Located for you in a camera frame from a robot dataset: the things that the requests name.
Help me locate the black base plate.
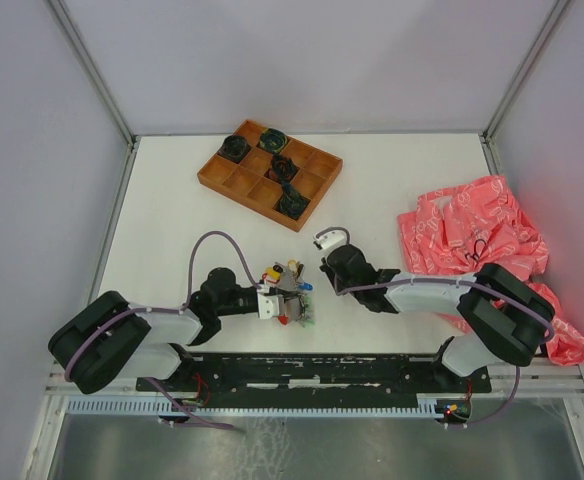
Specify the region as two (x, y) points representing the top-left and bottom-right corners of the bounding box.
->
(159, 352), (492, 408)

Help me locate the dark floral rolled cloth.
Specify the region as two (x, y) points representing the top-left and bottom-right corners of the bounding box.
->
(218, 135), (251, 164)

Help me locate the wrist white camera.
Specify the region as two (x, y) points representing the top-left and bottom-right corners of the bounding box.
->
(256, 285), (284, 320)
(313, 227), (350, 251)

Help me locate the pink patterned cloth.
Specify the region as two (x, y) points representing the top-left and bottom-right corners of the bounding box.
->
(397, 175), (584, 366)

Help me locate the purple cable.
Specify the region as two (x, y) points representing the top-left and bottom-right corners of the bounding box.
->
(64, 230), (268, 432)
(316, 227), (556, 427)

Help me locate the green leaf rolled cloth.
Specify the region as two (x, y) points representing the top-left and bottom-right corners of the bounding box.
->
(276, 182), (309, 220)

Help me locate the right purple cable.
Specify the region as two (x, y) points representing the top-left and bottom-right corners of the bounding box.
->
(316, 227), (556, 427)

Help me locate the orange flower rolled cloth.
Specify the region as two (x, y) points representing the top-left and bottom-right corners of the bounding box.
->
(267, 154), (298, 183)

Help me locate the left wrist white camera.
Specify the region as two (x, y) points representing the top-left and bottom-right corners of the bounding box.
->
(256, 285), (284, 320)

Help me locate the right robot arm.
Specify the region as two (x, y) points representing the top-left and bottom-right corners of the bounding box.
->
(315, 242), (555, 391)

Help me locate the grey cable duct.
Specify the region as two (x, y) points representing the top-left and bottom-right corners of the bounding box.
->
(66, 396), (444, 419)

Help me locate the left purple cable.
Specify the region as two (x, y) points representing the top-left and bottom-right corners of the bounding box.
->
(64, 230), (268, 432)

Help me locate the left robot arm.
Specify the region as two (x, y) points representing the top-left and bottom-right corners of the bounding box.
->
(48, 264), (313, 394)

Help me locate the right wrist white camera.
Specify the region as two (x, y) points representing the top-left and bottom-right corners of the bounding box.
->
(313, 227), (350, 251)

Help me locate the dark green rolled cloth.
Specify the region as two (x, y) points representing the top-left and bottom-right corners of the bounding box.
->
(258, 128), (288, 154)

